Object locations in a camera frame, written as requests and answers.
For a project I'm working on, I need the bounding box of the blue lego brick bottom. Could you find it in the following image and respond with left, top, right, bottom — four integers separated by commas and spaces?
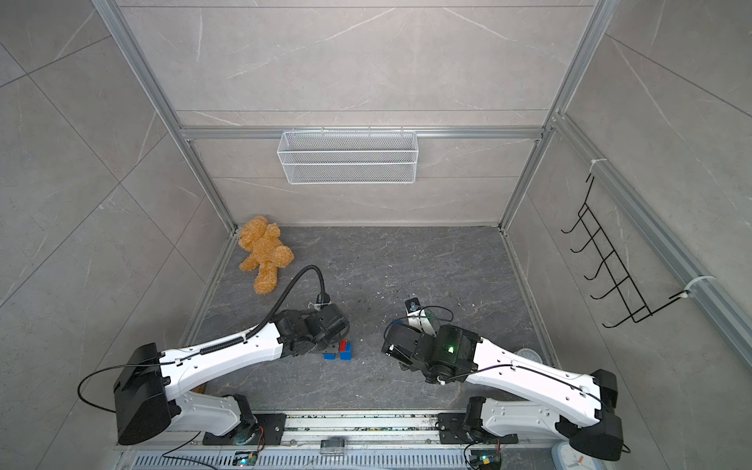
339, 341, 353, 362

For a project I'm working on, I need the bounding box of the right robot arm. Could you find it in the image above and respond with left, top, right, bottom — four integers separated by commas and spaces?
382, 322, 630, 461

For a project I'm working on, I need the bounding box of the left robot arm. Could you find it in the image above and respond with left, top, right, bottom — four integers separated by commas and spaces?
110, 264, 350, 446

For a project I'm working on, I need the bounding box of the white alarm clock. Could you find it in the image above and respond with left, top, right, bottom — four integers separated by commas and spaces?
515, 348, 544, 363

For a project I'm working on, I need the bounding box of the brown teddy bear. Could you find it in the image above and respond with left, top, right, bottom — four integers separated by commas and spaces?
238, 215, 294, 295

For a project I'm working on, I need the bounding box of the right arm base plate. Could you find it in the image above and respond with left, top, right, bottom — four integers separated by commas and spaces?
435, 412, 519, 445

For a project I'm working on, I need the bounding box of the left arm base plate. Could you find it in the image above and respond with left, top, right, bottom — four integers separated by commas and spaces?
202, 413, 287, 446

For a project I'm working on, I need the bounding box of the aluminium front rail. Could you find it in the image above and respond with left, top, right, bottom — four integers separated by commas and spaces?
117, 410, 565, 469

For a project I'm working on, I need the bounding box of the blue-rimmed clock on rail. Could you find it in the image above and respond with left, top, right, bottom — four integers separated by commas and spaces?
551, 442, 605, 470

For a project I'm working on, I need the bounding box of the white wire mesh basket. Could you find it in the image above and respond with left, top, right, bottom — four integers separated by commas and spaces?
277, 130, 419, 185

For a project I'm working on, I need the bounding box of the black wall hook rack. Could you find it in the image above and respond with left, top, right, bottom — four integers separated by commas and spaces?
560, 174, 691, 329

